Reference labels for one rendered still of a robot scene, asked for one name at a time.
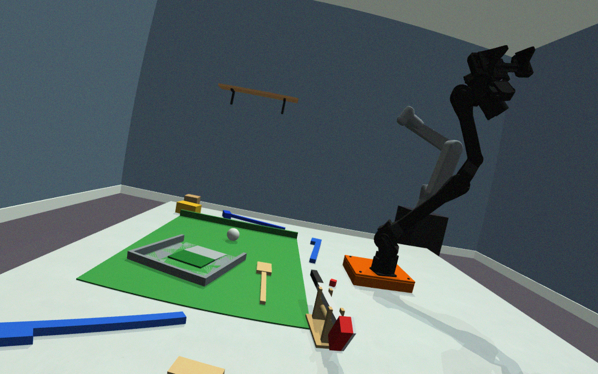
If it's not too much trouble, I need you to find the white ball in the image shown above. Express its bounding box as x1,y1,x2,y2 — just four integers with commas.
227,228,240,241

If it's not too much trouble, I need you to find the green rectangular mat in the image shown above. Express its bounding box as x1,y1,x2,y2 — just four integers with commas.
76,216,310,330

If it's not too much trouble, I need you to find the yellow box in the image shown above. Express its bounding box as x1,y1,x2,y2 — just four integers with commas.
175,201,201,213

